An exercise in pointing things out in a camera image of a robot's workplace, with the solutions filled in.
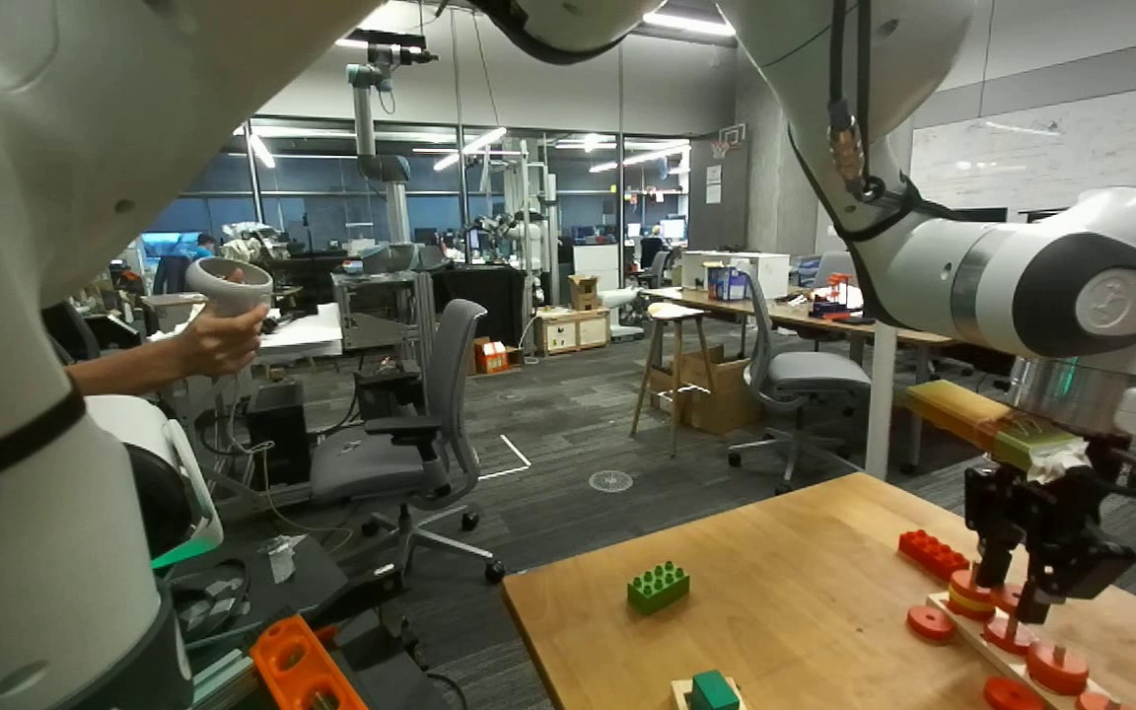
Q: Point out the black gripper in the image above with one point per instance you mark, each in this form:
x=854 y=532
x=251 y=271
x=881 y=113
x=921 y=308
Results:
x=1044 y=500

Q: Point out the white handheld controller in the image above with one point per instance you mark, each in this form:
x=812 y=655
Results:
x=228 y=282

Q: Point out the person's forearm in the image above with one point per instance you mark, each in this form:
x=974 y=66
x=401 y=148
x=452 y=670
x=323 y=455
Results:
x=129 y=374

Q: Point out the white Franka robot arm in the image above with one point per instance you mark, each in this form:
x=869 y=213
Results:
x=17 y=397

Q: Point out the person's hand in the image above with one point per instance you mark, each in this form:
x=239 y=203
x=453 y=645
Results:
x=217 y=344

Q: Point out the red toy brick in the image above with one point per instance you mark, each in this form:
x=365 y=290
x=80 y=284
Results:
x=931 y=553

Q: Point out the grey mesh office chair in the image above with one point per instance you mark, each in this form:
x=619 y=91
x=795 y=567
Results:
x=806 y=375

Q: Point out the long wooden desk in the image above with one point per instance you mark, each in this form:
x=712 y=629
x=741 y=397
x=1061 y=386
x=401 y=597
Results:
x=846 y=324

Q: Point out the teal wooden block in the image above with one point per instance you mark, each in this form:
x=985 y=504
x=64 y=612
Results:
x=715 y=692

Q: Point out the cardboard box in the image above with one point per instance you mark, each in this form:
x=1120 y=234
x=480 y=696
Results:
x=722 y=397

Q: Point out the green toy brick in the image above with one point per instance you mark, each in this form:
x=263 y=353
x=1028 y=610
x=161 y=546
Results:
x=661 y=589

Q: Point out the wooden stool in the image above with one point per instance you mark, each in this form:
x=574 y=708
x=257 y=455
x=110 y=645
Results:
x=668 y=355

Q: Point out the white storage boxes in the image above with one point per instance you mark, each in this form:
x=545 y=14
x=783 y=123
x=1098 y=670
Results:
x=574 y=329

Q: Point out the small orange box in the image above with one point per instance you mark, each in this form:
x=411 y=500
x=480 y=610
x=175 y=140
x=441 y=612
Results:
x=490 y=355

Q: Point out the orange spirit level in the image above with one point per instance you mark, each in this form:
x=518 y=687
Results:
x=297 y=666

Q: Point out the white cup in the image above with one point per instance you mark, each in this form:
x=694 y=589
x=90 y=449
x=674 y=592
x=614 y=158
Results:
x=281 y=563

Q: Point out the white work table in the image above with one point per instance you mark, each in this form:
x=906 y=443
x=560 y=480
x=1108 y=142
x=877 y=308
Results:
x=297 y=338

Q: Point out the black tool cart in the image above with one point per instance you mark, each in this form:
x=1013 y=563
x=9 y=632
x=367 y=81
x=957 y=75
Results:
x=217 y=592

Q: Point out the tan wrist camera block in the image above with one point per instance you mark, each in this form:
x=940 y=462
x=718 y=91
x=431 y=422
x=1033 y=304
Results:
x=974 y=419

